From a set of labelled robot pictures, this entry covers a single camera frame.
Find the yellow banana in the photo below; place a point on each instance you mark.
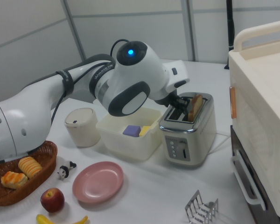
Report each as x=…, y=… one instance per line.
x=46, y=220

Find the white plastic container box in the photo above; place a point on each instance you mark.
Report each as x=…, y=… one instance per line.
x=128, y=147

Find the purple cube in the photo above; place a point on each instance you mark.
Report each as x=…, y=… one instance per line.
x=131, y=130

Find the cream and brown oven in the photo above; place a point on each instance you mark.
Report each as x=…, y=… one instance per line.
x=261, y=116

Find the short orange-glazed bread roll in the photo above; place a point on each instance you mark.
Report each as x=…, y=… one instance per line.
x=14, y=180

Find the metal toast rack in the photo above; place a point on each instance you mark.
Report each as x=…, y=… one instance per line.
x=200, y=207

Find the brown-crusted bread slice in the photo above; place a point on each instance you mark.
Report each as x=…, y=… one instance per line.
x=196, y=107

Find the yellow cube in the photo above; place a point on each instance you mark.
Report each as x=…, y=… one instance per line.
x=144, y=131

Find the panda figurine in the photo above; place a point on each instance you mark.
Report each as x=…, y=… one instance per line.
x=65, y=172

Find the black stand pole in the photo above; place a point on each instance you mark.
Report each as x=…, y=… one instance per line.
x=230, y=28

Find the red apple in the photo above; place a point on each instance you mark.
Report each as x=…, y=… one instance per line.
x=52, y=200

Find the pink plate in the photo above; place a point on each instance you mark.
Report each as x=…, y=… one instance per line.
x=98, y=183

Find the brown wicker basket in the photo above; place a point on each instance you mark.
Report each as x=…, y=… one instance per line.
x=37, y=182

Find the long striped bread roll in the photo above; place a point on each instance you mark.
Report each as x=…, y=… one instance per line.
x=30, y=166

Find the cream lidded bin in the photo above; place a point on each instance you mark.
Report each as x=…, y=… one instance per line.
x=82, y=128

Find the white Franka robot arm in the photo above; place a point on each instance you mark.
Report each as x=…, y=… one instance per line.
x=140, y=70

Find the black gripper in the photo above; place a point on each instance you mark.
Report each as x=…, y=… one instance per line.
x=168, y=99

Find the chrome two-slot toaster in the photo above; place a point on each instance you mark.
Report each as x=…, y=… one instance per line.
x=196, y=142

